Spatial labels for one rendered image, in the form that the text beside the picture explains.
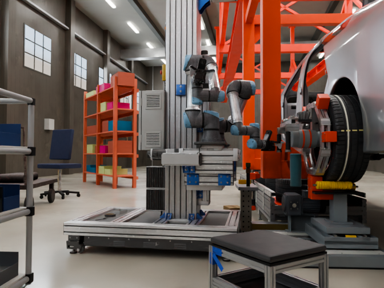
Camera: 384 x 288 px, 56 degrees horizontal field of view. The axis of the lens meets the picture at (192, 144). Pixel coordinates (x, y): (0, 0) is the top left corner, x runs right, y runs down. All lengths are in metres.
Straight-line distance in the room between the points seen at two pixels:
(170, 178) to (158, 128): 0.40
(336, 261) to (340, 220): 0.43
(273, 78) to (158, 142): 1.20
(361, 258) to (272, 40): 1.91
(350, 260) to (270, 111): 1.40
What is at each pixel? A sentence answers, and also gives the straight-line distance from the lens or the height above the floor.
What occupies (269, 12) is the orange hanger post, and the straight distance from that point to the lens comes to 3.48.
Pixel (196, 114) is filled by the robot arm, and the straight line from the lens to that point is 2.60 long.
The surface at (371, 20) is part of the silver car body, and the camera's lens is 2.57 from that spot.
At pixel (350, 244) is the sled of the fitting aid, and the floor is 0.12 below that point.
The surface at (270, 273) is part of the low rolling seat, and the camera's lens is 1.48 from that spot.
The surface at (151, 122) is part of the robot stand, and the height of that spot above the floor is 0.98.
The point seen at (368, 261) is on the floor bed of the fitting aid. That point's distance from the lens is 2.66.
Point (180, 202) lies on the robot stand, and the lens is 2.85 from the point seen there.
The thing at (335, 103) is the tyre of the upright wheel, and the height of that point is 1.08.
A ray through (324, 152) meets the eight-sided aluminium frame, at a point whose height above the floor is 0.75.
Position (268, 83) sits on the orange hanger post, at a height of 1.36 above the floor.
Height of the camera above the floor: 0.72
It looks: 2 degrees up
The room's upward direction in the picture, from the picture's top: straight up
